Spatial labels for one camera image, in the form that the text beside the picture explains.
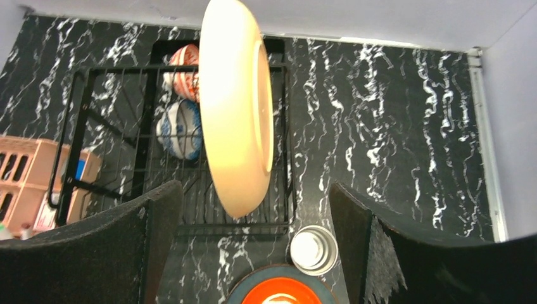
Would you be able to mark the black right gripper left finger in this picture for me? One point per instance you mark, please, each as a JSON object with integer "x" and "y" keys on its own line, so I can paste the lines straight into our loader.
{"x": 115, "y": 256}

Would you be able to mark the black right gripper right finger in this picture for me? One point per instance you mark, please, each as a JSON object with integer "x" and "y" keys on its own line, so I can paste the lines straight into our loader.
{"x": 388, "y": 257}

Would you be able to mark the black wire dish rack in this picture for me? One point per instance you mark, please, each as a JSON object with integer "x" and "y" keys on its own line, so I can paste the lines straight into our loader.
{"x": 133, "y": 133}

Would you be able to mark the blue floral bowl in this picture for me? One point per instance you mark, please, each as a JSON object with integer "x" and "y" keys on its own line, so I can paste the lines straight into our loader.
{"x": 179, "y": 130}

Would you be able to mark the orange patterned bowl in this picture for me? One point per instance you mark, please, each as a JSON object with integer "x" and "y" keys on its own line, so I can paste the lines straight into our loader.
{"x": 185, "y": 84}

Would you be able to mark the yellow plate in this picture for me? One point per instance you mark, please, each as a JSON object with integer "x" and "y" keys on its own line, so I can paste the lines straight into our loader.
{"x": 236, "y": 106}

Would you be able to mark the orange red plate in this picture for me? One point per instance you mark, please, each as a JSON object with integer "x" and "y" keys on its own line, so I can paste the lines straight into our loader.
{"x": 281, "y": 290}

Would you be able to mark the dark teal plate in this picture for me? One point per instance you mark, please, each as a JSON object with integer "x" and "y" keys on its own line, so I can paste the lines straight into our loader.
{"x": 239, "y": 291}

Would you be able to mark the stainless steel cup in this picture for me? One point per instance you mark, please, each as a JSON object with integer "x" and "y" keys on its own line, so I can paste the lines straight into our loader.
{"x": 314, "y": 250}

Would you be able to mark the red white card box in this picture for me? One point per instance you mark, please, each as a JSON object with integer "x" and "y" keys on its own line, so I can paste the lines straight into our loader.
{"x": 45, "y": 219}

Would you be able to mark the red capped marker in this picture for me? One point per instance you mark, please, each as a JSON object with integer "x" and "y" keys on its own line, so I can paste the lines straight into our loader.
{"x": 25, "y": 231}

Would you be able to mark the blue eraser block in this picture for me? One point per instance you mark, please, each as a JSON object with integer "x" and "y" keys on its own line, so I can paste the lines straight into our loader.
{"x": 80, "y": 169}

